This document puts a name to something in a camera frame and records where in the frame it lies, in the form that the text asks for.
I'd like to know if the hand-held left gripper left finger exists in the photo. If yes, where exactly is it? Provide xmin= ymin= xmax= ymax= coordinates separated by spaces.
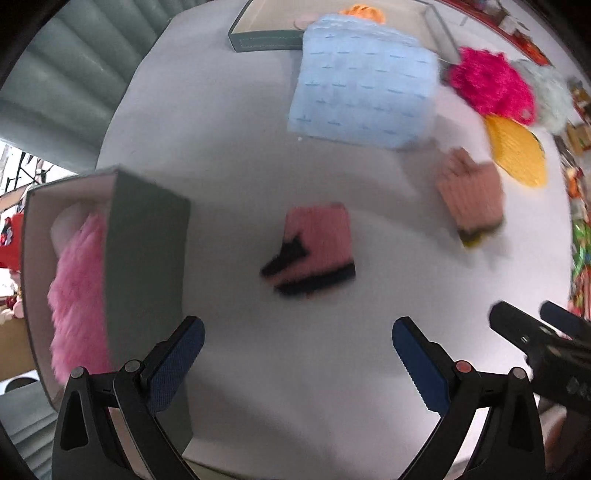
xmin=52 ymin=315 xmax=206 ymax=480

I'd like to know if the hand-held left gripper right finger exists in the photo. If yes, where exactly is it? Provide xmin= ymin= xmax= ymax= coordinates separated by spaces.
xmin=392 ymin=316 xmax=546 ymax=480

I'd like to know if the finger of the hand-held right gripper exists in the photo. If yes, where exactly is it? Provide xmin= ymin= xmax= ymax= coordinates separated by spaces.
xmin=489 ymin=301 xmax=561 ymax=356
xmin=540 ymin=300 xmax=591 ymax=340

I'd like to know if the grey storage box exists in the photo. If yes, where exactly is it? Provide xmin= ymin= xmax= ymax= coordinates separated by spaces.
xmin=21 ymin=168 xmax=192 ymax=455

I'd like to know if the pink fluffy cloth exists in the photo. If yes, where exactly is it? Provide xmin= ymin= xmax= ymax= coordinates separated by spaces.
xmin=47 ymin=215 xmax=116 ymax=384

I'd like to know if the pink and black sock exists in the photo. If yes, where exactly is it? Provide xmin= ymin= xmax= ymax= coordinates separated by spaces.
xmin=259 ymin=202 xmax=357 ymax=298

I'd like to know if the peach knitted sock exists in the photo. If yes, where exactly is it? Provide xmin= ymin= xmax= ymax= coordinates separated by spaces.
xmin=436 ymin=148 xmax=505 ymax=249

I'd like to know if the cardboard box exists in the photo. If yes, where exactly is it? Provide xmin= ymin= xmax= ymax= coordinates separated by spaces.
xmin=0 ymin=318 xmax=38 ymax=381

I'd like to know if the yellow foam fruit net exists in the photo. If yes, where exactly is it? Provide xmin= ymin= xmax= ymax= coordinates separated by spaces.
xmin=485 ymin=114 xmax=548 ymax=188

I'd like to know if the pale green fluffy cloth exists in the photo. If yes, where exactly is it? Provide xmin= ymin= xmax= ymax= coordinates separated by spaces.
xmin=512 ymin=59 xmax=573 ymax=134

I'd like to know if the magenta fluffy cloth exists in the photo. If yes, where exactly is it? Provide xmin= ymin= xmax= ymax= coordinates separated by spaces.
xmin=449 ymin=47 xmax=536 ymax=125

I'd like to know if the light blue towel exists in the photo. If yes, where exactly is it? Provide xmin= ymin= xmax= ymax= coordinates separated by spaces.
xmin=288 ymin=14 xmax=439 ymax=149

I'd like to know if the grey-green curtain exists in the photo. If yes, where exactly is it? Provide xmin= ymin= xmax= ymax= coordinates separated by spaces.
xmin=0 ymin=14 xmax=171 ymax=176

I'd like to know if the flat teal-edged box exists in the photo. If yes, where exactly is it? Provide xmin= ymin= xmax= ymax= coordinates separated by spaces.
xmin=228 ymin=0 xmax=462 ymax=63

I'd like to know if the orange knitted item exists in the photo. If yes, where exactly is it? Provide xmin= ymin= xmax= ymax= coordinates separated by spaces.
xmin=339 ymin=4 xmax=386 ymax=25

